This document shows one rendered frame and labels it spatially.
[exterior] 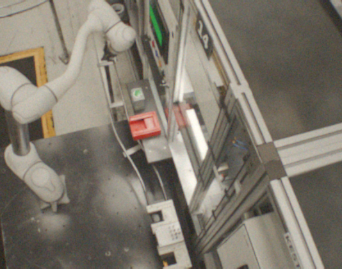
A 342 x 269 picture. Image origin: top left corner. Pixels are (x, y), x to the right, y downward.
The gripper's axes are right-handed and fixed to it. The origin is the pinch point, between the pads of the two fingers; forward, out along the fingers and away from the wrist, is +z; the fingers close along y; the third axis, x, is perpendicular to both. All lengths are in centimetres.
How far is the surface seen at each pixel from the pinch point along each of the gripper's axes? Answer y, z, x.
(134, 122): -40.6, -5.0, -0.8
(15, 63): 52, 159, 27
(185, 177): -78, -23, -9
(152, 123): -44.8, -9.9, -8.6
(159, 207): -87, -20, 10
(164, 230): -96, -29, 16
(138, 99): -29.8, -10.1, -6.0
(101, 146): -48, 25, 14
